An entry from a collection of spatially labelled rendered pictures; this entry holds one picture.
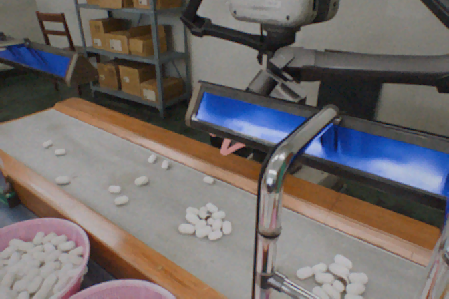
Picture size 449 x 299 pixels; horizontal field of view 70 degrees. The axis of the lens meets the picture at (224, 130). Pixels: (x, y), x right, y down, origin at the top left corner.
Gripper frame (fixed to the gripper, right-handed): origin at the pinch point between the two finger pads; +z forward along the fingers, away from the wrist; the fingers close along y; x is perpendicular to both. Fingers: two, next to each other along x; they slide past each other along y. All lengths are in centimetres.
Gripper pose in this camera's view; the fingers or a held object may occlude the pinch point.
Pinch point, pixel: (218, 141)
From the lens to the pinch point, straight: 77.4
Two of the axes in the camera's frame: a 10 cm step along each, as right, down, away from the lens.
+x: -7.4, -4.7, -4.8
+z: -6.1, 7.7, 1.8
